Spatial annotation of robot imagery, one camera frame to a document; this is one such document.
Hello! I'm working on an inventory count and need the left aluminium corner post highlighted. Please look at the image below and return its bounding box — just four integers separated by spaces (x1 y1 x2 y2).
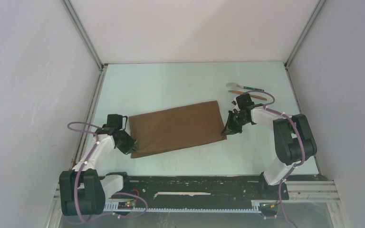
61 0 104 71

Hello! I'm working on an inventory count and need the grey cable duct strip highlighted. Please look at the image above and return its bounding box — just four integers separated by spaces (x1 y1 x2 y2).
102 201 262 214

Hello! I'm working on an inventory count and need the brown cloth napkin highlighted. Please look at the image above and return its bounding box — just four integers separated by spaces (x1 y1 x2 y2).
129 101 227 159

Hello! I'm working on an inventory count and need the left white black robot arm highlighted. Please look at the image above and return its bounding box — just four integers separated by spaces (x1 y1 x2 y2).
59 114 137 219

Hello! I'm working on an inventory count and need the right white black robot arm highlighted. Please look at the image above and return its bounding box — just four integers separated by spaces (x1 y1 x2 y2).
221 92 317 199

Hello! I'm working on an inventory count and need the brown wooden knife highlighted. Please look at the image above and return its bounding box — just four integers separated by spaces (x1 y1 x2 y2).
228 90 268 102

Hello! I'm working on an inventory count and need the aluminium corner post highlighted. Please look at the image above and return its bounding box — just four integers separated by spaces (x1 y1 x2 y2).
61 0 104 71
284 0 328 70

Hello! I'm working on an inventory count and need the aluminium frame profile front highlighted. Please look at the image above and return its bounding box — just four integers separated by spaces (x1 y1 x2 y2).
283 181 340 203

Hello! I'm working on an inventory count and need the right aluminium corner post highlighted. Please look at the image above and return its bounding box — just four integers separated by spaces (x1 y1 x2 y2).
284 0 328 70

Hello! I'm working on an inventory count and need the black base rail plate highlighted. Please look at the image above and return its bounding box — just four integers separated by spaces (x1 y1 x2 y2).
120 175 289 211

